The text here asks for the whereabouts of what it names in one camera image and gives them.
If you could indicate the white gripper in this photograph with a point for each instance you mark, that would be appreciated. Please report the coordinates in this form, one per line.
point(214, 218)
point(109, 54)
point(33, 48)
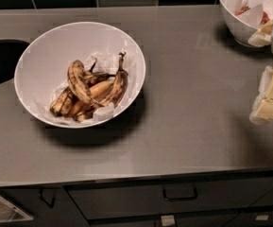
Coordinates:
point(263, 107)

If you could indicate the spotted top banana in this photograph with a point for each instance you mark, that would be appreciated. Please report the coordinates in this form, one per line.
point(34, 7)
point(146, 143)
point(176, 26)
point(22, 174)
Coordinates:
point(77, 84)

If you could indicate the spotted banana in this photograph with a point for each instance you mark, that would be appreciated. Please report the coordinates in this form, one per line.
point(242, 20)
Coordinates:
point(119, 86)
point(77, 84)

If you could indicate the white bowl with paper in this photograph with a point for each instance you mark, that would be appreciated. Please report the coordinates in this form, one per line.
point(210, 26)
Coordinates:
point(242, 15)

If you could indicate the spotted right banana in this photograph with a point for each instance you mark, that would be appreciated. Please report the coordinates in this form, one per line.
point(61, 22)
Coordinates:
point(119, 86)

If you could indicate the white paper in bowl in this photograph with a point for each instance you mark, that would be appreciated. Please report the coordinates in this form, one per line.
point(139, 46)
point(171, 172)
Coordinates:
point(94, 113)

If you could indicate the dark back banana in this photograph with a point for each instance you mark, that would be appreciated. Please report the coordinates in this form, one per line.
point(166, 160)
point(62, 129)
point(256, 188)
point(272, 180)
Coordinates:
point(92, 78)

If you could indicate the dark banana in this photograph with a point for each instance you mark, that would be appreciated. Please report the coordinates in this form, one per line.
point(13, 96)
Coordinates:
point(92, 78)
point(63, 103)

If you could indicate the yellow middle banana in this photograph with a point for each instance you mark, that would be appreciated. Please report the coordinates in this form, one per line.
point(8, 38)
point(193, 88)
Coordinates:
point(98, 90)

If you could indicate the dark left banana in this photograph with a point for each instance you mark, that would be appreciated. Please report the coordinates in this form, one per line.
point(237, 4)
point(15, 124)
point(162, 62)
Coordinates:
point(63, 103)

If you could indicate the large white bowl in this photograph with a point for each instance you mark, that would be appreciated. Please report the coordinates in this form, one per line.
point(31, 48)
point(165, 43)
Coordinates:
point(41, 72)

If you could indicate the white right drawer label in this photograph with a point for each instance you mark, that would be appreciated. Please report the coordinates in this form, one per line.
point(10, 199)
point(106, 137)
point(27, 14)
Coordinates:
point(262, 218)

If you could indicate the white drawer label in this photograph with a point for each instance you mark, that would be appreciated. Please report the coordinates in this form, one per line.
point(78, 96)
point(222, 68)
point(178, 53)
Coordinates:
point(168, 221)
point(262, 218)

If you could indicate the dark drawer front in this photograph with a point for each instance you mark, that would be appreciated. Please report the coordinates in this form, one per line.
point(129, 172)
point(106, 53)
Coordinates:
point(132, 200)

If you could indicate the glass panel appliance door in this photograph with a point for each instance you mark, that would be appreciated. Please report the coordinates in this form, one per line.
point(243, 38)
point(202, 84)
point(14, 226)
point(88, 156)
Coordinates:
point(9, 212)

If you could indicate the black drawer handle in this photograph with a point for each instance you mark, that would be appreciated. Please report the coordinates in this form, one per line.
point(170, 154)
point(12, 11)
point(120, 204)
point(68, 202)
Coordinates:
point(180, 194)

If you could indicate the black cabinet handle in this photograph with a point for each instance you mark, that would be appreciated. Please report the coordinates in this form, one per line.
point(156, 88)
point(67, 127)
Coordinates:
point(48, 201)

